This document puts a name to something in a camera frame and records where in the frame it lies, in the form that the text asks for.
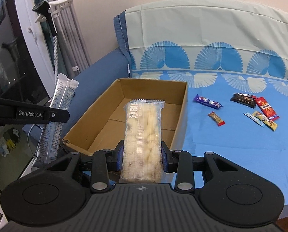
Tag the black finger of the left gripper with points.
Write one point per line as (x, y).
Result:
(14, 112)

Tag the white window frame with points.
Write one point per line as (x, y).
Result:
(36, 44)

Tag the yellow snack pack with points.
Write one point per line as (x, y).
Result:
(269, 123)

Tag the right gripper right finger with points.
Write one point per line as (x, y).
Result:
(183, 164)

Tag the white phone holder clamp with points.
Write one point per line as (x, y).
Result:
(46, 12)

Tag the small red gold snack bar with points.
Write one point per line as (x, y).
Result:
(216, 118)

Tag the cardboard box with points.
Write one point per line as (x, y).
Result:
(103, 125)

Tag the red spicy snack bag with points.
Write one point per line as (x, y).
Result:
(266, 108)

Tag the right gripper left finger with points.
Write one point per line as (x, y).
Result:
(93, 172)

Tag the blue fan pattern sofa cover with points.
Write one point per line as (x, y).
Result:
(220, 47)

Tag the silver white stick snack pack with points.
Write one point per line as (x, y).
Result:
(48, 146)

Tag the purple candy bar wrapper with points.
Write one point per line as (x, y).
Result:
(206, 102)

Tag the black chocolate bar wrapper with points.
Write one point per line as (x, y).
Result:
(244, 99)

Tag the clear rice cracker snack pack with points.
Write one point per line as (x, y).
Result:
(142, 156)

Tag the light blue stick pack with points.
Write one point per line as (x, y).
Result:
(255, 119)

